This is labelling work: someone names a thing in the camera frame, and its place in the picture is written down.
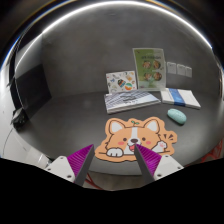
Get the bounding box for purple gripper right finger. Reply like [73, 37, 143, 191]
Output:
[133, 143, 185, 185]

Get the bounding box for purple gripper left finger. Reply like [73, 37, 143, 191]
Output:
[44, 143, 95, 187]

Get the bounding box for corgi-shaped orange mouse pad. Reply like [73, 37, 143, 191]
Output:
[95, 117, 177, 163]

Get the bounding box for teal computer mouse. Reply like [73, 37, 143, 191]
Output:
[167, 109, 187, 125]

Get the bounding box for white book with blue band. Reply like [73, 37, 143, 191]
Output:
[161, 88, 201, 109]

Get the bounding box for black monitor screen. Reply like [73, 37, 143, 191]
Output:
[14, 64, 52, 118]

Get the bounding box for green menu display stand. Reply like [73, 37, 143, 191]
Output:
[133, 48, 166, 91]

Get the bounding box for white wall socket left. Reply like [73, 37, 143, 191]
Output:
[167, 62, 177, 74]

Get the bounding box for white wall socket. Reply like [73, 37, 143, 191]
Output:
[177, 64, 186, 76]
[167, 62, 177, 74]
[186, 66, 192, 78]

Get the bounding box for white wall socket middle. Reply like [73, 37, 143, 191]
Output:
[177, 64, 186, 76]

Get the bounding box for white wall socket right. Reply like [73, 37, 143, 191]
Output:
[186, 66, 192, 78]

